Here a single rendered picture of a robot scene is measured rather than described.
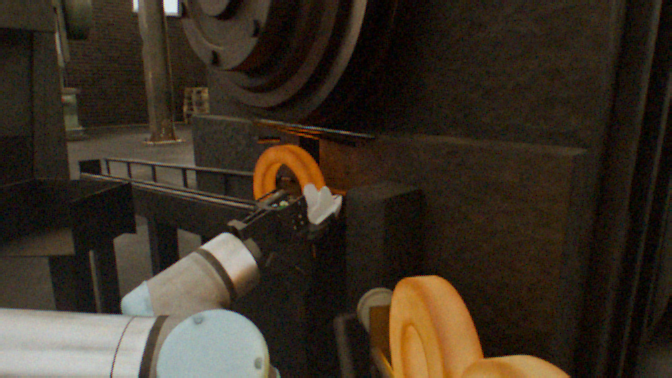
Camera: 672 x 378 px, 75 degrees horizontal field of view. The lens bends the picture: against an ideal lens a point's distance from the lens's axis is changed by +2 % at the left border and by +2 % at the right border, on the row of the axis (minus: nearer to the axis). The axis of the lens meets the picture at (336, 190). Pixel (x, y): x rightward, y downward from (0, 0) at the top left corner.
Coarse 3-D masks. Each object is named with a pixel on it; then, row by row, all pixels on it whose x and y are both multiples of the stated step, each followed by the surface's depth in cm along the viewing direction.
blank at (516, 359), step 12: (480, 360) 28; (492, 360) 27; (504, 360) 27; (516, 360) 26; (528, 360) 26; (540, 360) 26; (468, 372) 29; (480, 372) 28; (492, 372) 26; (504, 372) 25; (516, 372) 25; (528, 372) 25; (540, 372) 25; (552, 372) 24
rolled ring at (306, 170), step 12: (264, 156) 85; (276, 156) 82; (288, 156) 80; (300, 156) 78; (264, 168) 85; (276, 168) 87; (300, 168) 78; (312, 168) 78; (264, 180) 87; (300, 180) 79; (312, 180) 77; (264, 192) 87
